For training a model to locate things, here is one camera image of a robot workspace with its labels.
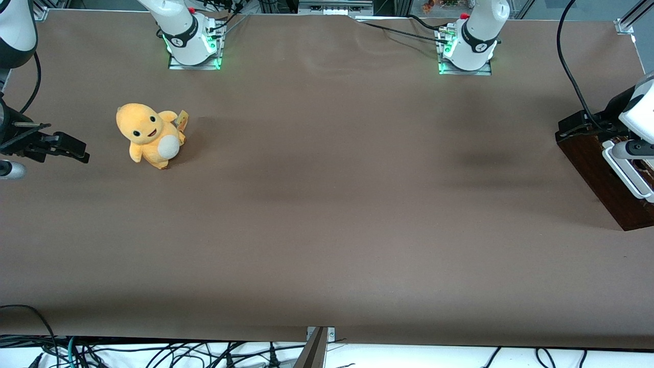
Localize brown table cover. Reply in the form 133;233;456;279
0;9;654;351

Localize short black table cable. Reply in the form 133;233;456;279
406;14;445;32

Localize long black table cable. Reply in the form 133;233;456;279
355;19;453;47

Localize orange plush dinosaur toy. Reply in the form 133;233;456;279
115;103;190;170

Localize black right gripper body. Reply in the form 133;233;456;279
0;97;52;163

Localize aluminium profile beam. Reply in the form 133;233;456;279
293;327;329;368

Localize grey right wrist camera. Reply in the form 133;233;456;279
0;160;27;180

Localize grey network switch box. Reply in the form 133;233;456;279
298;0;375;17

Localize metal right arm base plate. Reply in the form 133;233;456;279
168;20;222;71

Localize black looped floor cable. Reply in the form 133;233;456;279
0;305;58;368

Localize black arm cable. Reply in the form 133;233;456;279
557;0;614;134
18;51;42;116

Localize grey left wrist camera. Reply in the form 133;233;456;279
612;139;654;160

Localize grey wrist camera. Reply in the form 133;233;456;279
612;139;654;160
0;160;27;180

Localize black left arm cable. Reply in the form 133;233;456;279
557;0;614;134

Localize aluminium frame strut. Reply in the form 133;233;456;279
621;0;654;26

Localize black base connector cables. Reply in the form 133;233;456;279
197;0;251;39

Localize wooden drawer with white handle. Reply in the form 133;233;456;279
602;139;654;204

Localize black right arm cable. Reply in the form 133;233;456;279
18;51;42;116

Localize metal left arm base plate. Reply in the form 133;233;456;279
437;26;493;76

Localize dark wooden drawer cabinet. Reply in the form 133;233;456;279
555;130;654;232

